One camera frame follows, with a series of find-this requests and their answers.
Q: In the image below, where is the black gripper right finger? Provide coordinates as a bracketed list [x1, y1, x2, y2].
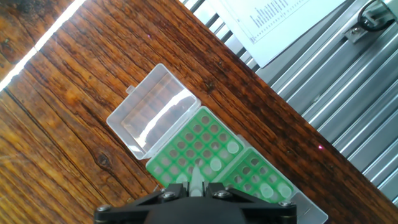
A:
[203, 182, 298, 224]

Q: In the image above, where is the black cable loop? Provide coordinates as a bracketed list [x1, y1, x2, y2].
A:
[356, 0, 396, 32]

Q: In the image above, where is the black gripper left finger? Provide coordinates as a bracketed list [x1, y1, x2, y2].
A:
[94, 182, 190, 224]

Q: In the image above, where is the aluminium post with foot bracket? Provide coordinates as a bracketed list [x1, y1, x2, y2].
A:
[343, 0, 398, 44]

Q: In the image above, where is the clear box with green rack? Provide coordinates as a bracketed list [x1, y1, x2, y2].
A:
[213, 146, 330, 224]
[106, 63, 246, 189]

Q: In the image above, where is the printed white paper sheet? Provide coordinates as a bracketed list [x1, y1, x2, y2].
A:
[206, 0, 346, 68]

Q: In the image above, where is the brown wooden board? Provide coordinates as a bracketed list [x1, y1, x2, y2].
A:
[0, 0, 398, 224]

